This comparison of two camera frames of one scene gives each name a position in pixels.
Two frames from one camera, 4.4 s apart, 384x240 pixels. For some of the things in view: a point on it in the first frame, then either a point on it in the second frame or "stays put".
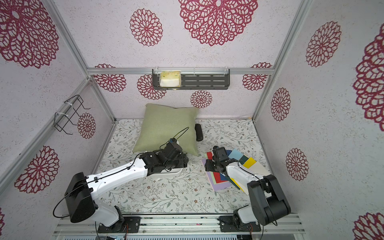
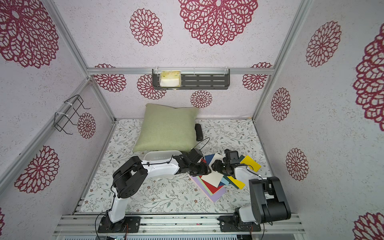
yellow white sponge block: [170, 79] stays put
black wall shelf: [196, 79] stays put
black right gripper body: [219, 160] stays put
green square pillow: [159, 124] stays put
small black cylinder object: [199, 137] stays put
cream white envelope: [257, 168] → [214, 178]
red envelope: [217, 175] → [212, 188]
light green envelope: [206, 158] → [203, 184]
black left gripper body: [180, 162] → [198, 169]
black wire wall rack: [62, 120] stays put
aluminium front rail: [180, 225] stays put
